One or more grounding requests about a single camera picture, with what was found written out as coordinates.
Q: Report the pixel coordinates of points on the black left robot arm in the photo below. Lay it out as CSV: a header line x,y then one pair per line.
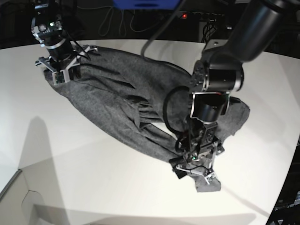
x,y
218,73

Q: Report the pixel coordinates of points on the black power strip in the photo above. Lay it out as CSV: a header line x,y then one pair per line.
x,y
199,15

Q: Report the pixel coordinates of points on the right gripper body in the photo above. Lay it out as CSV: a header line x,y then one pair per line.
x,y
63,55

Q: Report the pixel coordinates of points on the grey t-shirt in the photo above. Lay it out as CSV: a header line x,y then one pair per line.
x,y
123,95

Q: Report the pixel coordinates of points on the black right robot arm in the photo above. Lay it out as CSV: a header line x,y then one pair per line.
x,y
47,11

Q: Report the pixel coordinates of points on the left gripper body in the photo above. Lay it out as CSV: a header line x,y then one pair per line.
x,y
199,168

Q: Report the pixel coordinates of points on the blue box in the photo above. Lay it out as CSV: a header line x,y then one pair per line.
x,y
146,4

